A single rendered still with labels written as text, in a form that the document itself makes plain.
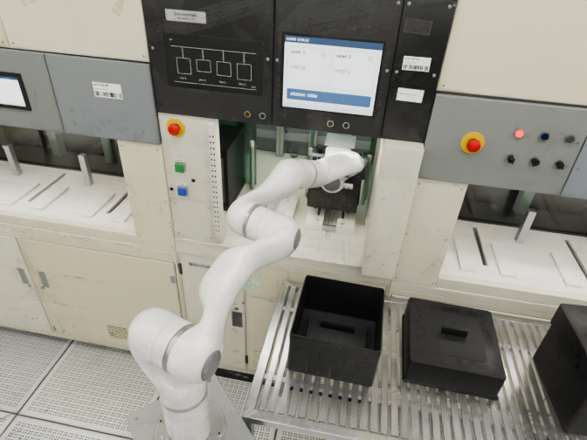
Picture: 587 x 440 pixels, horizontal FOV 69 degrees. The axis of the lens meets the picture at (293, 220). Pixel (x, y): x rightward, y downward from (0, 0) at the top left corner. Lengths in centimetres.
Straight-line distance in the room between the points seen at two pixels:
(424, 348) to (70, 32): 149
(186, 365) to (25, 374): 176
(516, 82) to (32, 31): 148
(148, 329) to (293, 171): 54
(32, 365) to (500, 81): 246
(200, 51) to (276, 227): 61
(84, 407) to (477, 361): 178
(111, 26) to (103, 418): 170
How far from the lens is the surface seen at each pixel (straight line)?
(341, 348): 134
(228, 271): 108
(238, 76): 141
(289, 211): 189
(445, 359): 147
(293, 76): 137
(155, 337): 104
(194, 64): 145
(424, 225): 157
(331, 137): 179
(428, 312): 159
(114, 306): 227
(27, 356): 276
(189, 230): 177
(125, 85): 157
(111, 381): 249
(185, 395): 114
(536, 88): 143
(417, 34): 132
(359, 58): 133
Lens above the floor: 195
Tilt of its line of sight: 35 degrees down
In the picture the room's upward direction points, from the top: 3 degrees clockwise
